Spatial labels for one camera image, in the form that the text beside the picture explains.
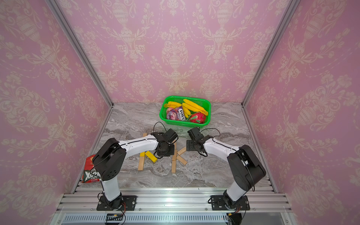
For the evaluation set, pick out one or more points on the banana bunch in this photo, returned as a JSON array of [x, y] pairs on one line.
[[172, 104], [194, 107]]

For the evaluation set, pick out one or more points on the purple snack packet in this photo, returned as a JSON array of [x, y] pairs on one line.
[[175, 114]]

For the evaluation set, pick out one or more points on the banana bunch right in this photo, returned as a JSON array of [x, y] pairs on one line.
[[194, 107]]

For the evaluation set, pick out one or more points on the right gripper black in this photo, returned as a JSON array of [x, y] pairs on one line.
[[188, 146]]

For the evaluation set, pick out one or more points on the green plastic basket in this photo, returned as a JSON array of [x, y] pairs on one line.
[[202, 102]]

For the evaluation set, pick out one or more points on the aluminium front rail frame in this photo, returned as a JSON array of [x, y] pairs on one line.
[[182, 205]]

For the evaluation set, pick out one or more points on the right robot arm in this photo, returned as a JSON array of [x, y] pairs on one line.
[[246, 169]]

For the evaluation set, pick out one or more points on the natural block cluster horizontal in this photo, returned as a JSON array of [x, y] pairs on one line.
[[174, 156]]

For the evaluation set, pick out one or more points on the banana bunch left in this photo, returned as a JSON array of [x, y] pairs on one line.
[[172, 104]]

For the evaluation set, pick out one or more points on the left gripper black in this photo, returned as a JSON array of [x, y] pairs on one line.
[[172, 153]]

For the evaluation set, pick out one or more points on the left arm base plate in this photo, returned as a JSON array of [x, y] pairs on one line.
[[121, 203]]

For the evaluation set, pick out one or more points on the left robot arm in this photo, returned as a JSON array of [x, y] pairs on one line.
[[109, 160]]

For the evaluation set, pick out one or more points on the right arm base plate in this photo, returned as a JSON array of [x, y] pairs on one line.
[[222, 203]]

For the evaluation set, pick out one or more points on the red snack bag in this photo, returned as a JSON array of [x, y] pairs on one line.
[[90, 174]]

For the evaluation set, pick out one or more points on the natural block cluster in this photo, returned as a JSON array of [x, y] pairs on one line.
[[181, 159], [183, 150], [173, 167]]

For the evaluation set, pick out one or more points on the red dragon fruit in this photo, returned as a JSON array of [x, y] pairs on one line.
[[198, 118]]

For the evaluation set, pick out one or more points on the natural block cluster bottom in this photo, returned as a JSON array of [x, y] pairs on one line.
[[173, 167]]

